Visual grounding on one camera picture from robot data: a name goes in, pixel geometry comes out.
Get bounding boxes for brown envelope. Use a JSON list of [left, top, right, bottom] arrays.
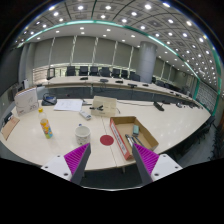
[[2, 116, 19, 140]]

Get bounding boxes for white carton box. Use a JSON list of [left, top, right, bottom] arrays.
[[14, 87, 39, 116]]

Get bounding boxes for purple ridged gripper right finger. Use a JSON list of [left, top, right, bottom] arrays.
[[132, 143, 182, 185]]

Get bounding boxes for white paper sheets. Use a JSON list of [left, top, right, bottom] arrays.
[[54, 99, 82, 111]]

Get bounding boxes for white remote control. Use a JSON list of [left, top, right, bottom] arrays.
[[79, 110, 92, 120]]

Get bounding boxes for yellow drink bottle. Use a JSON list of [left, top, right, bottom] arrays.
[[38, 108, 53, 139]]

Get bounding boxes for red round coaster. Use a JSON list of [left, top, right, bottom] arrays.
[[100, 135, 114, 146]]

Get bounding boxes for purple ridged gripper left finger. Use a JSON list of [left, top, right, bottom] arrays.
[[42, 143, 91, 185]]

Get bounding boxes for black office chair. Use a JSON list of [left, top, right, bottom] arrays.
[[100, 67, 111, 77], [79, 66, 88, 76], [66, 66, 76, 76], [89, 66, 99, 76], [111, 68, 120, 78]]

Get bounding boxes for silver black pen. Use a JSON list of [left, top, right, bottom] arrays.
[[125, 134, 133, 148]]

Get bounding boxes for open cardboard box red side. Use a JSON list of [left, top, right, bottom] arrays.
[[110, 116, 158, 160]]

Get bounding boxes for teal small box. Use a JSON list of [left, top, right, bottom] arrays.
[[133, 125, 139, 135]]

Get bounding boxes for beige cardboard box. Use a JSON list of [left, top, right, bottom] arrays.
[[91, 96, 117, 117]]

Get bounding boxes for white ceramic mug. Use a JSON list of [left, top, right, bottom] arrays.
[[75, 125, 91, 145]]

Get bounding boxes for grey round pillar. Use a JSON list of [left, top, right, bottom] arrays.
[[136, 41, 157, 84]]

